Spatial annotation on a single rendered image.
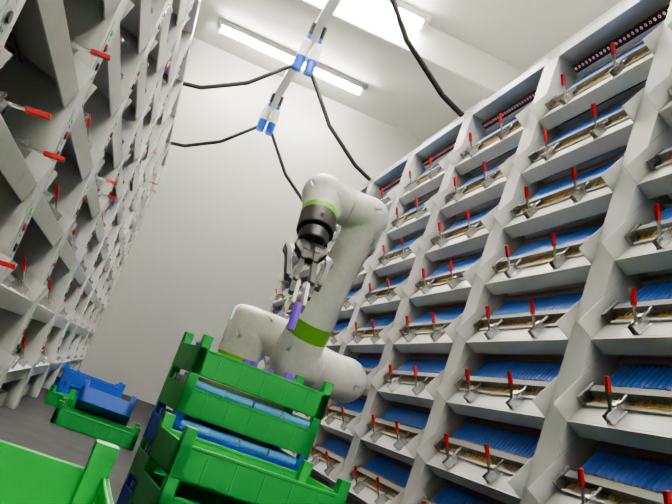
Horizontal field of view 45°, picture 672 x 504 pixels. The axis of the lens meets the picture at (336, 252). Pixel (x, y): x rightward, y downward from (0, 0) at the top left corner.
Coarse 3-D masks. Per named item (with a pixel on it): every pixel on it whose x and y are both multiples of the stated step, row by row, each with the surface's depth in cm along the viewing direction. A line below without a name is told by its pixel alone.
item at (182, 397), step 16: (176, 368) 179; (176, 384) 169; (192, 384) 162; (160, 400) 176; (176, 400) 163; (192, 400) 162; (208, 400) 163; (224, 400) 164; (192, 416) 162; (208, 416) 163; (224, 416) 164; (240, 416) 165; (256, 416) 167; (272, 416) 168; (240, 432) 165; (256, 432) 166; (272, 432) 168; (288, 432) 169; (304, 432) 170; (288, 448) 169; (304, 448) 170
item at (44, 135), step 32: (64, 0) 162; (96, 0) 164; (128, 0) 173; (96, 32) 163; (32, 64) 159; (32, 96) 158; (32, 128) 158; (64, 128) 161; (0, 192) 155; (32, 192) 156; (0, 224) 154
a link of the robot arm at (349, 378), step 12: (324, 348) 238; (336, 360) 218; (348, 360) 221; (324, 372) 215; (336, 372) 217; (348, 372) 218; (360, 372) 220; (336, 384) 217; (348, 384) 218; (360, 384) 220; (336, 396) 219; (348, 396) 219
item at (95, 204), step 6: (102, 162) 238; (90, 186) 244; (90, 192) 251; (96, 192) 261; (90, 198) 259; (96, 198) 270; (102, 198) 296; (108, 198) 296; (90, 204) 267; (96, 204) 278; (102, 204) 295; (90, 210) 276; (96, 210) 288
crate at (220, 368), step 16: (192, 336) 181; (208, 336) 164; (176, 352) 181; (192, 352) 167; (208, 352) 164; (192, 368) 162; (208, 368) 164; (224, 368) 165; (240, 368) 166; (256, 368) 167; (224, 384) 165; (240, 384) 166; (256, 384) 167; (272, 384) 168; (288, 384) 170; (272, 400) 168; (288, 400) 169; (304, 400) 171; (320, 400) 172; (320, 416) 172
